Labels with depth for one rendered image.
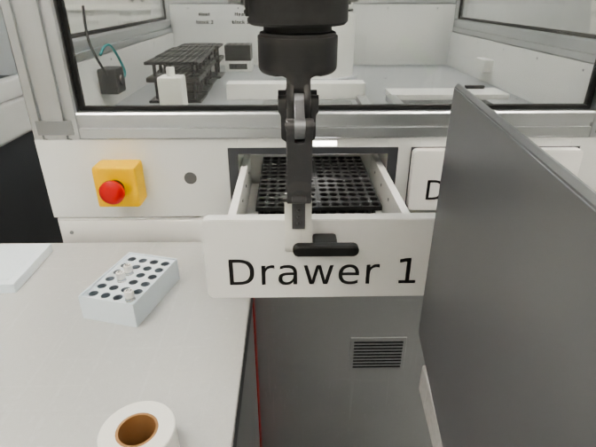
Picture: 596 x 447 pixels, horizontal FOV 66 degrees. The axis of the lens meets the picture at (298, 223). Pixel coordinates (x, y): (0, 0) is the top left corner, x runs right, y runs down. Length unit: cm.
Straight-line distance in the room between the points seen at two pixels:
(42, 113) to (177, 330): 44
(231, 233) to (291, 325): 46
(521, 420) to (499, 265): 10
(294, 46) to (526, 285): 27
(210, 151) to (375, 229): 37
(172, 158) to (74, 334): 33
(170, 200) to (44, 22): 33
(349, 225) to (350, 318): 46
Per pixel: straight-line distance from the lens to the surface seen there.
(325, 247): 52
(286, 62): 43
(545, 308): 29
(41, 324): 74
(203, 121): 80
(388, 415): 119
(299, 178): 45
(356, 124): 80
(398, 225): 56
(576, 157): 93
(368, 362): 106
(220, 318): 67
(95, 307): 70
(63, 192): 92
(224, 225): 55
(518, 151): 33
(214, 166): 82
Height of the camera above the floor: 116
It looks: 26 degrees down
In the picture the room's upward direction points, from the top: straight up
